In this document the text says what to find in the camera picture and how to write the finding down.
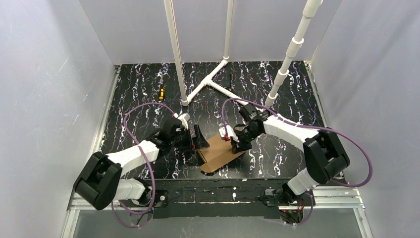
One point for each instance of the aluminium rail frame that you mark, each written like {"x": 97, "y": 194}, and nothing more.
{"x": 229, "y": 193}

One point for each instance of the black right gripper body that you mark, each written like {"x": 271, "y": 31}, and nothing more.
{"x": 239, "y": 140}

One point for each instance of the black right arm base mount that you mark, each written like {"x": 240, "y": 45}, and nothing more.
{"x": 277, "y": 197}

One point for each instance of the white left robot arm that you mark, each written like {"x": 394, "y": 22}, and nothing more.
{"x": 101, "y": 180}

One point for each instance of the orange yellow black screwdriver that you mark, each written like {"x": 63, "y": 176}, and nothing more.
{"x": 161, "y": 93}

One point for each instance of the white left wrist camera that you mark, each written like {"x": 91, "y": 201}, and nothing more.
{"x": 183, "y": 118}

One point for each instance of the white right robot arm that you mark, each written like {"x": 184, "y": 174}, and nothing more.
{"x": 324, "y": 154}

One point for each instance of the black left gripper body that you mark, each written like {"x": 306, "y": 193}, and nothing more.
{"x": 191, "y": 139}

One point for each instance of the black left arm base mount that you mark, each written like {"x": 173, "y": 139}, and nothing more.
{"x": 161, "y": 199}

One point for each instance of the brown cardboard box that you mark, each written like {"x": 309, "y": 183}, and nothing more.
{"x": 218, "y": 154}

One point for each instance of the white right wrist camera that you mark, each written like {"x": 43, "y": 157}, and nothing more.
{"x": 228, "y": 133}

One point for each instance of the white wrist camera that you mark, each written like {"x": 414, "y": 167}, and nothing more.
{"x": 228, "y": 133}
{"x": 183, "y": 118}

